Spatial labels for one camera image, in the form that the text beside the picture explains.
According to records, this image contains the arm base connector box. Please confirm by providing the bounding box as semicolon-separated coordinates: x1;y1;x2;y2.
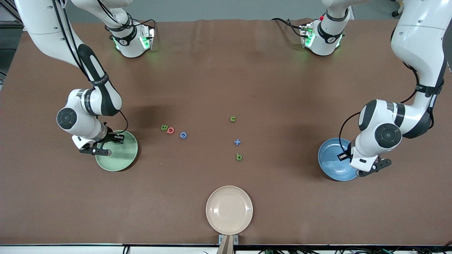
139;25;156;50
299;23;315;49

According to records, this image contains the blue plastic plate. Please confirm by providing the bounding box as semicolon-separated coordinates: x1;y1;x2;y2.
318;138;359;182

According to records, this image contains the green plastic plate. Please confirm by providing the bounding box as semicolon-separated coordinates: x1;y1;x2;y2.
95;131;138;172

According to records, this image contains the brown table cover sheet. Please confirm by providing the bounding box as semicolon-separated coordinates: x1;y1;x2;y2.
0;18;452;246

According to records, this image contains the cream plastic plate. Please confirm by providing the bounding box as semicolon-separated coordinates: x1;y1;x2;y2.
206;186;253;235

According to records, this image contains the black white table edge rail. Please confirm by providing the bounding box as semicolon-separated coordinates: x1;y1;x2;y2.
0;243;452;254

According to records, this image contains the black arm base cable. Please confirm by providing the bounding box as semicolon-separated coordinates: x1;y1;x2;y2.
271;18;305;37
131;18;157;31

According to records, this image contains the aluminium frame profile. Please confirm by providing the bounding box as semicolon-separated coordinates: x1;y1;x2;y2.
0;0;28;31

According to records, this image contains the metal bracket with beige bar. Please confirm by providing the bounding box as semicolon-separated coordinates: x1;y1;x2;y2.
218;234;239;254

